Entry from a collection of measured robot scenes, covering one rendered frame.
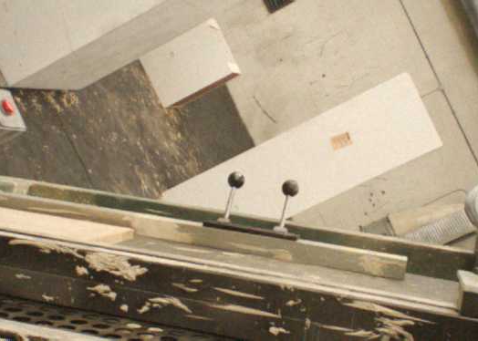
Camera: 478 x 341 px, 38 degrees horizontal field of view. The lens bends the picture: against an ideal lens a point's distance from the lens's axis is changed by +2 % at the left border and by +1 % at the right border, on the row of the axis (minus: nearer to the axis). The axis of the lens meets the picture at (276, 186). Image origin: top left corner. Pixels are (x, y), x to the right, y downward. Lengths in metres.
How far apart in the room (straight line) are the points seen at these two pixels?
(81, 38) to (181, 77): 2.67
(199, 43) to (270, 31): 3.26
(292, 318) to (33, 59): 3.27
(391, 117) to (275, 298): 4.22
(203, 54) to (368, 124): 2.00
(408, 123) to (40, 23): 2.53
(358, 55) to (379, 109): 4.46
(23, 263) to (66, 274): 0.06
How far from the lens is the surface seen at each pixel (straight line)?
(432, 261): 1.60
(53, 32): 3.86
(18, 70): 3.94
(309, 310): 0.76
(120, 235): 1.35
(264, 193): 5.04
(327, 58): 9.38
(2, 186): 1.74
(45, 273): 0.85
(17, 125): 1.88
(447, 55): 9.39
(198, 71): 6.33
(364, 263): 1.36
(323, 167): 4.97
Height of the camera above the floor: 1.77
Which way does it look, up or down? 11 degrees down
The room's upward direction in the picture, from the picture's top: 64 degrees clockwise
